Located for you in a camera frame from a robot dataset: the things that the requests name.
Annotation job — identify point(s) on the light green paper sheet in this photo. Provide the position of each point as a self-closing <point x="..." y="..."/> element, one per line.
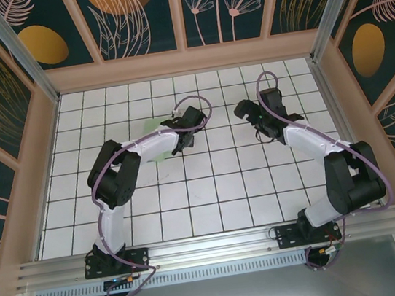
<point x="152" y="125"/>

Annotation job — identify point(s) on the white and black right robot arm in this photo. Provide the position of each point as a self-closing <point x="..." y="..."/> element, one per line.
<point x="303" y="142"/>

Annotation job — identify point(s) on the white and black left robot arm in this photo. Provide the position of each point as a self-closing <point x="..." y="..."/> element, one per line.
<point x="153" y="147"/>

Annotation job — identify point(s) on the yellow power connector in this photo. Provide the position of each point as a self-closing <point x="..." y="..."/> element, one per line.
<point x="324" y="250"/>
<point x="130" y="277"/>

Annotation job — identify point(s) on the aluminium side rail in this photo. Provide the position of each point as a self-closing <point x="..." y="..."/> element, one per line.
<point x="338" y="99"/>

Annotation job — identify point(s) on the long aluminium mounting rail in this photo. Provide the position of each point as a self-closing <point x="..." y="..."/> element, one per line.
<point x="211" y="247"/>

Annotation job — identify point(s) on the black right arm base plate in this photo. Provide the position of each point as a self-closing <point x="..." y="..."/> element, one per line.
<point x="287" y="236"/>

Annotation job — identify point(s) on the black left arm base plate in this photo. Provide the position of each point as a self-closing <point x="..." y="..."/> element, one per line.
<point x="139" y="255"/>

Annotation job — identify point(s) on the aluminium corner post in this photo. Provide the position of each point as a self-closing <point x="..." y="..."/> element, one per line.
<point x="331" y="0"/>
<point x="18" y="51"/>

